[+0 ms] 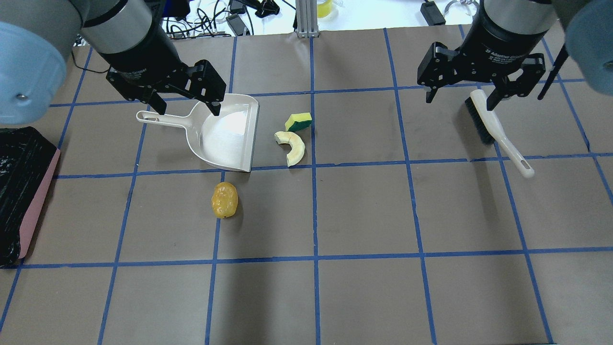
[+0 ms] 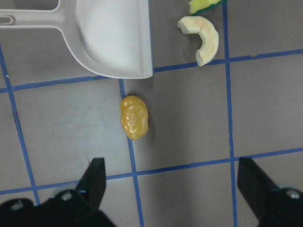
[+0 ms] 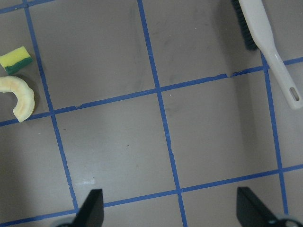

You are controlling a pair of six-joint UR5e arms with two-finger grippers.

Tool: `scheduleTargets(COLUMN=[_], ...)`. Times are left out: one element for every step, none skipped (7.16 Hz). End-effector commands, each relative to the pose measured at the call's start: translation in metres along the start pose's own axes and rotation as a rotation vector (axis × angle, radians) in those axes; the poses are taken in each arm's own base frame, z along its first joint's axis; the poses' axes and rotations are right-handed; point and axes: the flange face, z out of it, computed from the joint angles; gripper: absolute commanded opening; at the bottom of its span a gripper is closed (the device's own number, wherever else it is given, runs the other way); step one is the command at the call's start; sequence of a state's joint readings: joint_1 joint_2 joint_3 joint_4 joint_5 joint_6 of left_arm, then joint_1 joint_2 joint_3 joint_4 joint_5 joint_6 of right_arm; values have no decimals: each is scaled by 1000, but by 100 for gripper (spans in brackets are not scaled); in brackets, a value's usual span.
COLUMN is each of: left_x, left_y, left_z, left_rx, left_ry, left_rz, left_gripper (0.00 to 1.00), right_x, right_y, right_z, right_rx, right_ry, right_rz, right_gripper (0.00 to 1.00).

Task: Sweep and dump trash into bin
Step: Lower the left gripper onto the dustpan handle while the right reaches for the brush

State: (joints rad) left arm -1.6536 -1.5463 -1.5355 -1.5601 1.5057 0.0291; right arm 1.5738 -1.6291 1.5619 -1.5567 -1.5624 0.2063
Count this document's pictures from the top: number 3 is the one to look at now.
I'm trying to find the pale curved fruit peel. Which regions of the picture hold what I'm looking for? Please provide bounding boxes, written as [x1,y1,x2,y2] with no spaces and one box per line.
[0,76,35,122]

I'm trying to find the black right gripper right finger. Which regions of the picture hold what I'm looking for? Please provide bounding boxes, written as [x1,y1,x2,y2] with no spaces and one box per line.
[236,187,279,227]

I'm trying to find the yellow green sponge piece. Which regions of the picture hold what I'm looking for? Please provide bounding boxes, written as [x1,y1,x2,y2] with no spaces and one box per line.
[0,46,33,75]

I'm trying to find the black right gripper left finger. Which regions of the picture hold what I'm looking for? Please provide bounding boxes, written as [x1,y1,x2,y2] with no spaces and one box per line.
[72,189,104,227]

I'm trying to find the white hand brush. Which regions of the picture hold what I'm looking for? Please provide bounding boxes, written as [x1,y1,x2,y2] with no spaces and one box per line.
[231,0,303,110]

